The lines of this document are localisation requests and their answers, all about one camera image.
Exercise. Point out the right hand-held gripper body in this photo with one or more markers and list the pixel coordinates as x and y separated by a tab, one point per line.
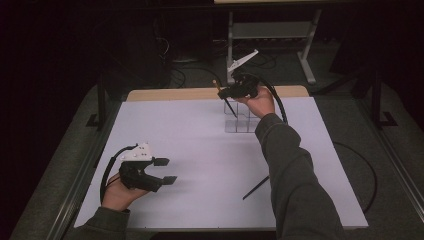
245	85

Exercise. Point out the black metal stand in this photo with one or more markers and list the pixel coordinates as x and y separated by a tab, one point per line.
101	100
376	100

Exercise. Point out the wooden table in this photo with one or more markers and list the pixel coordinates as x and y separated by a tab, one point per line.
173	94

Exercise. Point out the person's right hand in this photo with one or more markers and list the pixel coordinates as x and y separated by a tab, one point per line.
261	103

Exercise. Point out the black makeup brush tan bristles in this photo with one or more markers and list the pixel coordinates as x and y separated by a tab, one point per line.
255	188

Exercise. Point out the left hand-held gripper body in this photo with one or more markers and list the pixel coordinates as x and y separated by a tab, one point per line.
136	173

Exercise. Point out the white metal stand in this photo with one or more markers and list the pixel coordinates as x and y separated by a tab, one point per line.
271	30

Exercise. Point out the person's left hand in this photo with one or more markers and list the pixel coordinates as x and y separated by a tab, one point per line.
118	196

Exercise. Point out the black pencil with orange end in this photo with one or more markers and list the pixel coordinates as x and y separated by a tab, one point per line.
230	106

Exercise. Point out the clear acrylic organizer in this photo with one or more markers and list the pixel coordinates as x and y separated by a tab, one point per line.
240	125

